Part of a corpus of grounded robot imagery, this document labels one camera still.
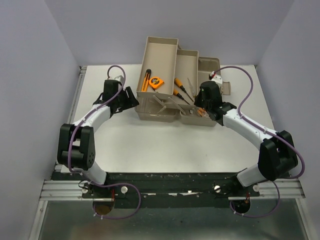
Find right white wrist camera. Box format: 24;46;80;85
208;71;223;87

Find aluminium extrusion rail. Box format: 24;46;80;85
39;179;87;201

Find orange black utility knife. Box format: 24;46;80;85
141;68;152;92

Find orange handled pliers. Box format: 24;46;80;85
192;107;209;118

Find orange tape measure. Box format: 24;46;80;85
148;76;165;91

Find orange handled screwdriver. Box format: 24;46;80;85
174;77;193;101
173;88;189;105

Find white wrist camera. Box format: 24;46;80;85
114;75;125;86
208;71;223;87

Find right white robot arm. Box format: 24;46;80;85
194;81;298;196

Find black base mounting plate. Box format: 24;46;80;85
51;171;261;210

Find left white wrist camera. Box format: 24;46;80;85
114;75;125;86

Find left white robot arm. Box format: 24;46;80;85
57;79;139;198

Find beige tool box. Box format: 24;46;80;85
135;36;221;127

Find small clear handled screwdriver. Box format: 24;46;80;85
187;78;197;99

